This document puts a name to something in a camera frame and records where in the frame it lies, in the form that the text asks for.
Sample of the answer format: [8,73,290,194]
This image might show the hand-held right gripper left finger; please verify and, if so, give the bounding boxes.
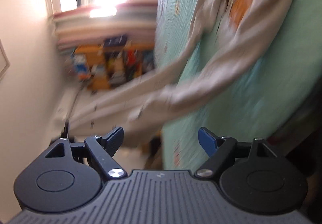
[45,126,127,179]

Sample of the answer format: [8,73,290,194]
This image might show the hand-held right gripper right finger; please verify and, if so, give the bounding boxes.
[195,127,280,178]

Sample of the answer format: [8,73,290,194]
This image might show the beige printed pants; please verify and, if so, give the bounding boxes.
[68,0,306,149]

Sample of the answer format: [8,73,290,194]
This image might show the wooden bookshelf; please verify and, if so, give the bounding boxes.
[72,35,155,91]

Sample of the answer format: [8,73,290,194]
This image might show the green quilted bee bedspread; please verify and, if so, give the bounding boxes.
[156,0,322,171]

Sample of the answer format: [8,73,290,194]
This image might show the pink curtain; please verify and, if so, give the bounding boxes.
[53,0,158,51]

